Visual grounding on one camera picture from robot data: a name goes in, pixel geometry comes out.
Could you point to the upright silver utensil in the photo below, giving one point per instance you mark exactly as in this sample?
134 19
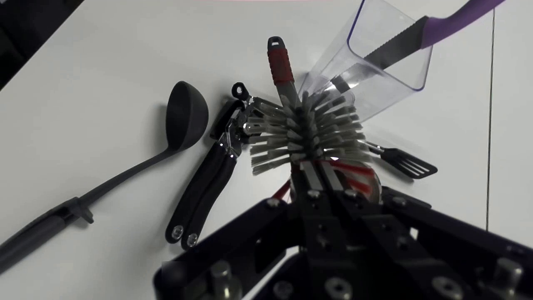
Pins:
467 14

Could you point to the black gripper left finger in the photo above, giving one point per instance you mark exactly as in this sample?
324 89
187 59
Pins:
250 244

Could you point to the steel tongs with slotted tips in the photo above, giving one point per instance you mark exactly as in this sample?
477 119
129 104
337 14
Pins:
409 164

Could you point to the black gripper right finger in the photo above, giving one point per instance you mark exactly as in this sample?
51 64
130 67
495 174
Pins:
434 244

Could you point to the black can opener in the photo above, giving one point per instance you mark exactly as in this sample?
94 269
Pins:
205 184

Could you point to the black ladle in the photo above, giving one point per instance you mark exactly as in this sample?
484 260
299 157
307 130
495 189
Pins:
185 114

